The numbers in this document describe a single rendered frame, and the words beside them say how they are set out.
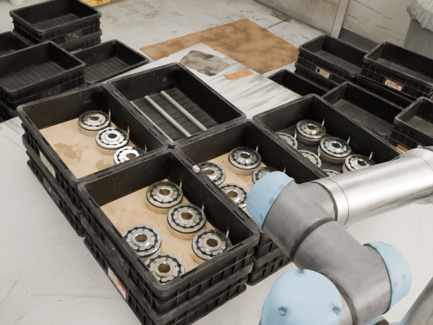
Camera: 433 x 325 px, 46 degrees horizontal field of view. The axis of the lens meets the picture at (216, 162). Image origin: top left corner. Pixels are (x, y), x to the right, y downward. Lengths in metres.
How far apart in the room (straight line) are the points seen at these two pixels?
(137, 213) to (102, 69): 1.59
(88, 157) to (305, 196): 1.03
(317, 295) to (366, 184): 0.26
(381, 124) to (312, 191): 2.15
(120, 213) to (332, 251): 0.90
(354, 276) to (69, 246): 1.06
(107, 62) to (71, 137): 1.34
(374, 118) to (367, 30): 1.66
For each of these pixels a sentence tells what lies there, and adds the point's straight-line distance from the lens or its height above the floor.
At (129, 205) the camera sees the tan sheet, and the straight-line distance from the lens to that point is 1.44.
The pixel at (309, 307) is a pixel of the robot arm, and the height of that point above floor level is 1.44.
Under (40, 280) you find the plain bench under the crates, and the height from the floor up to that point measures 0.70.
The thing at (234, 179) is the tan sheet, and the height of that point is 0.83.
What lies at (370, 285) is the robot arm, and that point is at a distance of 0.59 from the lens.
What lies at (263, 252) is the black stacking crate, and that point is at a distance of 1.36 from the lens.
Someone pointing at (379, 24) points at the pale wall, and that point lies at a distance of 4.33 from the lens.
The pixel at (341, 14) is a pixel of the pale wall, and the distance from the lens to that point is 4.42.
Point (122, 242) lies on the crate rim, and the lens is 1.22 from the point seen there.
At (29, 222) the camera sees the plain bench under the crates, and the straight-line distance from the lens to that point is 1.60.
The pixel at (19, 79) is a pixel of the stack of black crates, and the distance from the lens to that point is 2.64.
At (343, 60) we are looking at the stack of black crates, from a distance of 3.32.
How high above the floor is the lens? 1.85
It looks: 40 degrees down
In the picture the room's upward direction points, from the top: 8 degrees clockwise
